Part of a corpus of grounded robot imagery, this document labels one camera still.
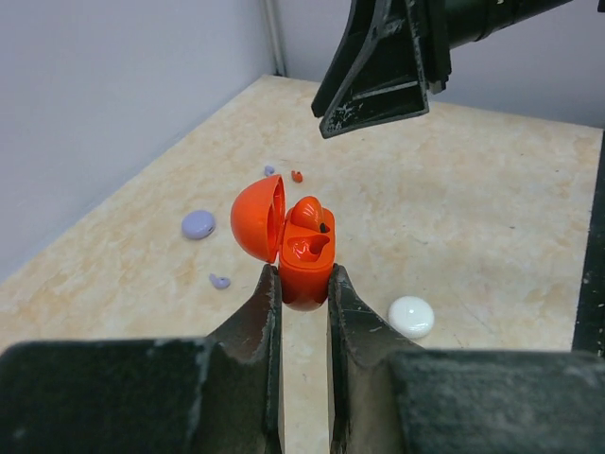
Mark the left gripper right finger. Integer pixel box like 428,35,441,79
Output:
327,265,604,453

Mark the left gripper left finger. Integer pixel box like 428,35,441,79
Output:
1,265,284,453

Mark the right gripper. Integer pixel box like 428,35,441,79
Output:
311,1,477,139

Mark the white earbud charging case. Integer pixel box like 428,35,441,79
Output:
388,296,435,340

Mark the orange earbud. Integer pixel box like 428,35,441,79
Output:
290,196,329,234
291,170,303,183

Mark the purple earbud charging case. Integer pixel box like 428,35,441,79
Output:
181,210,216,240

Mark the orange earbud charging case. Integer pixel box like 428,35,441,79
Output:
230,174,336,311

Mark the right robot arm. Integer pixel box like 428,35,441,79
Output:
311,0,560,138

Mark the purple earbud left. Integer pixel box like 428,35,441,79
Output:
209,273,231,289

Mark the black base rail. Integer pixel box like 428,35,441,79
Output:
572,139,605,358

